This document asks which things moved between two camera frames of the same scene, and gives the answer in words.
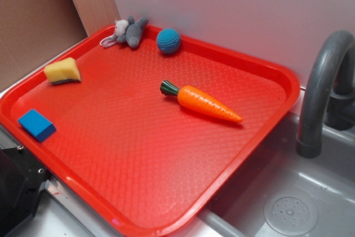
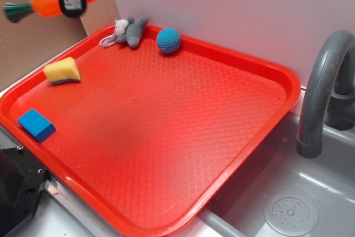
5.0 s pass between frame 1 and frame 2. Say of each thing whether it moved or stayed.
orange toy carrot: moved
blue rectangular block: stayed
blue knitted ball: stayed
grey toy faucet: stayed
